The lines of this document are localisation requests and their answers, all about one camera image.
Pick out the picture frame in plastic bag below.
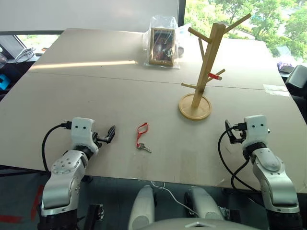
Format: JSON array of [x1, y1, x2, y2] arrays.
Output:
[[142, 15, 192, 71]]

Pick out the white tangled cable bundle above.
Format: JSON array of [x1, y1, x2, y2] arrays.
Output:
[[15, 47, 37, 64]]

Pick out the key with red strap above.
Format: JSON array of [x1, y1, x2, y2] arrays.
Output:
[[136, 122, 153, 154]]

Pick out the silver right robot leg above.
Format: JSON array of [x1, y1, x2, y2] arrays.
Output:
[[188, 185, 225, 220]]

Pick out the blue box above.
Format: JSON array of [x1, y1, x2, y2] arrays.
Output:
[[0, 73, 12, 91]]

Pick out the white roller blind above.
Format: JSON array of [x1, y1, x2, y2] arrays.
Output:
[[0, 0, 180, 33]]

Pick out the black office chair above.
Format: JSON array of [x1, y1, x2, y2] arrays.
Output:
[[284, 64, 307, 115]]

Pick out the wooden tree-shaped hanger rack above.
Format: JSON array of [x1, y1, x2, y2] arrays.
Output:
[[177, 12, 252, 122]]

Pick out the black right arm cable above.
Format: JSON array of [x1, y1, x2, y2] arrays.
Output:
[[217, 123, 259, 192]]

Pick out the thin white cable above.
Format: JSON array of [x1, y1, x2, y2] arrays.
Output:
[[150, 181, 199, 217]]

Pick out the black window frame post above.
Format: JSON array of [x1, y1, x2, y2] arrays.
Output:
[[178, 0, 187, 27]]

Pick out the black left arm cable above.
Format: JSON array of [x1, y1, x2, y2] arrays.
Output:
[[41, 122, 72, 172]]

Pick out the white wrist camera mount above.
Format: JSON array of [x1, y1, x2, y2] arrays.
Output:
[[71, 117, 99, 154], [242, 115, 271, 150]]

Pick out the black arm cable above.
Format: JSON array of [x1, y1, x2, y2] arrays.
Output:
[[217, 123, 259, 192], [41, 122, 72, 172]]

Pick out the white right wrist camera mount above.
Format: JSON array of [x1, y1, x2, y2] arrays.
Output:
[[242, 115, 271, 150]]

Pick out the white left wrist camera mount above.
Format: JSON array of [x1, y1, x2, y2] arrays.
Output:
[[71, 117, 99, 154]]

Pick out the purple patterned item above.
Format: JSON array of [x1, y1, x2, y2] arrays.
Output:
[[277, 60, 295, 74]]

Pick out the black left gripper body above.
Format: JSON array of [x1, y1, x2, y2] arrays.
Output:
[[92, 131, 109, 148]]

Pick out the grey robot torso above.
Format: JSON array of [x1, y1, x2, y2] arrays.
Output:
[[139, 217, 260, 230]]

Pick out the silver left robot leg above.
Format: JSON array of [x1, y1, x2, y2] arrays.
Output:
[[128, 185, 156, 230]]

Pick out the silver robot leg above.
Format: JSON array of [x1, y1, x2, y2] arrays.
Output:
[[188, 185, 225, 220], [128, 185, 156, 230]]

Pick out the gold framed picture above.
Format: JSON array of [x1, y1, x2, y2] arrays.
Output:
[[148, 27, 177, 67]]

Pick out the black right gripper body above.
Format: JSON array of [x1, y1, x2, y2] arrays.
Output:
[[231, 122, 247, 144]]

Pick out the clear tape patch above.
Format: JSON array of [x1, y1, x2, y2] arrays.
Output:
[[262, 83, 290, 97]]

